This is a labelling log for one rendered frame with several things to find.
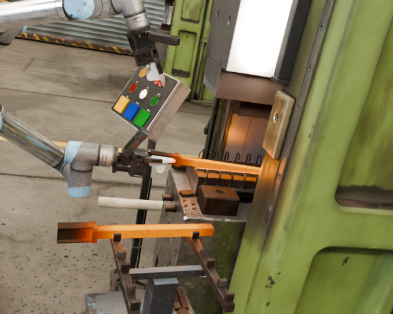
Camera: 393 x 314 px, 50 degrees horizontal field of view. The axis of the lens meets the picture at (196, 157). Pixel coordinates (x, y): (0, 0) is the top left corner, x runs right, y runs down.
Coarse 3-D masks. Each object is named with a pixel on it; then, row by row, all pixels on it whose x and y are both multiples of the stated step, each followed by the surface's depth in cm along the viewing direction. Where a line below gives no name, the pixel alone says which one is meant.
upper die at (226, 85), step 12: (216, 72) 134; (228, 72) 131; (216, 84) 133; (228, 84) 132; (240, 84) 133; (252, 84) 134; (264, 84) 135; (276, 84) 135; (216, 96) 133; (228, 96) 134; (240, 96) 135; (252, 96) 135; (264, 96) 136
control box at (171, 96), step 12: (132, 84) 201; (144, 84) 195; (156, 84) 189; (168, 84) 184; (180, 84) 181; (120, 96) 203; (132, 96) 197; (168, 96) 181; (180, 96) 184; (144, 108) 188; (156, 108) 182; (168, 108) 183; (132, 120) 190; (156, 120) 181; (168, 120) 185; (156, 132) 184
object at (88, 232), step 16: (64, 224) 103; (80, 224) 104; (96, 224) 106; (144, 224) 111; (160, 224) 113; (176, 224) 114; (192, 224) 116; (208, 224) 118; (64, 240) 103; (80, 240) 104; (96, 240) 104
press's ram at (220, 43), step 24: (216, 0) 144; (240, 0) 118; (264, 0) 119; (288, 0) 120; (216, 24) 140; (240, 24) 121; (264, 24) 122; (216, 48) 137; (240, 48) 123; (264, 48) 125; (240, 72) 126; (264, 72) 128
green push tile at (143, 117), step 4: (140, 112) 187; (144, 112) 185; (140, 116) 186; (144, 116) 184; (148, 116) 182; (136, 120) 187; (140, 120) 185; (144, 120) 183; (136, 124) 186; (140, 124) 184; (144, 124) 183
